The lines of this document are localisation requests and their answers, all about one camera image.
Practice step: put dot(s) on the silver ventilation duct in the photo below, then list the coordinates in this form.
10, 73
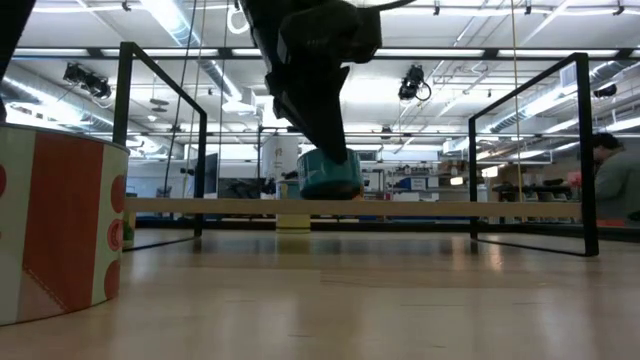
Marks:
220, 80

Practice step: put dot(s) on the tall green can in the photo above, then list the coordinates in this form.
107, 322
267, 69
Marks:
293, 223

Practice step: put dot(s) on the white round column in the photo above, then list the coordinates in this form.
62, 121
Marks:
280, 157

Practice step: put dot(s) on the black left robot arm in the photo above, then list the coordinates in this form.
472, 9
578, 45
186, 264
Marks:
10, 30

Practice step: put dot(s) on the black ceiling-hung device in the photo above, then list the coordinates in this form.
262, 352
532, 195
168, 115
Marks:
412, 82
87, 80

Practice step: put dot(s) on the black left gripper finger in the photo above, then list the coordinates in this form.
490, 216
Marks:
320, 115

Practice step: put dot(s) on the red and white tomato can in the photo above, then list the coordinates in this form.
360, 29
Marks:
60, 225

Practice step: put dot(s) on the person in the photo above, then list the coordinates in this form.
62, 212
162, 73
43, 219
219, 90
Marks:
617, 180

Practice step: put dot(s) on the short teal can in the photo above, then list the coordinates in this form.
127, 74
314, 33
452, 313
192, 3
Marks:
325, 180

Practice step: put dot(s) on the green and orange label can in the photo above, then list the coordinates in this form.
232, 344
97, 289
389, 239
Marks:
129, 231

